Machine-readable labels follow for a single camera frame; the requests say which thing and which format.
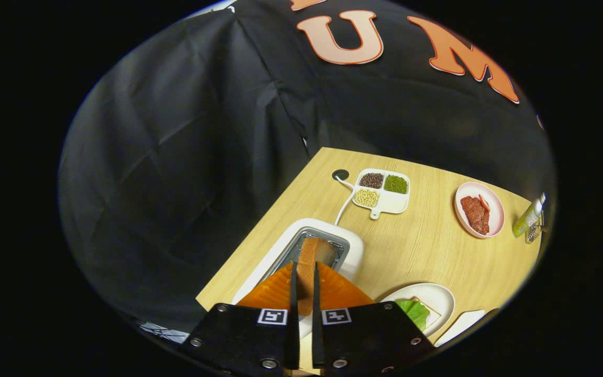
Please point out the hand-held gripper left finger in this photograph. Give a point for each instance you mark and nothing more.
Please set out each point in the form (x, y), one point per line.
(294, 319)

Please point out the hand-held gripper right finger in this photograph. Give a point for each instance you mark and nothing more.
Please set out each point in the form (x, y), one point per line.
(316, 319)

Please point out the toasted bread slice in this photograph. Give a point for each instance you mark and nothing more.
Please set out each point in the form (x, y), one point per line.
(308, 262)

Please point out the green lettuce leaf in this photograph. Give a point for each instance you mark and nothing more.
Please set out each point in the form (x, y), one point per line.
(415, 313)

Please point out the white toaster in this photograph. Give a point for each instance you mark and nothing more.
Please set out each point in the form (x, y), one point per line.
(351, 251)

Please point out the round cream plate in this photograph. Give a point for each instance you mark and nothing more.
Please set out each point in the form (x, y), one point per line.
(440, 298)

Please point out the white divided bean tray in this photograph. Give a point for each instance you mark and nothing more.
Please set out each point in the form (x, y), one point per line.
(393, 201)

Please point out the white square plate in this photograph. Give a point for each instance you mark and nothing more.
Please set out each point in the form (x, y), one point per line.
(458, 327)

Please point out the red-brown meat slices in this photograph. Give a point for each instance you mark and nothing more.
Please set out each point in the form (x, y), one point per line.
(474, 212)

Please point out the black backdrop cloth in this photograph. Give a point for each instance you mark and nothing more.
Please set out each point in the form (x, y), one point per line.
(176, 157)

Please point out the pink plate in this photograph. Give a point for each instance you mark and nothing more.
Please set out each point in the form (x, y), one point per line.
(495, 207)

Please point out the silver bottle with green label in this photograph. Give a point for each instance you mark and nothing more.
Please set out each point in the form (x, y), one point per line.
(527, 217)

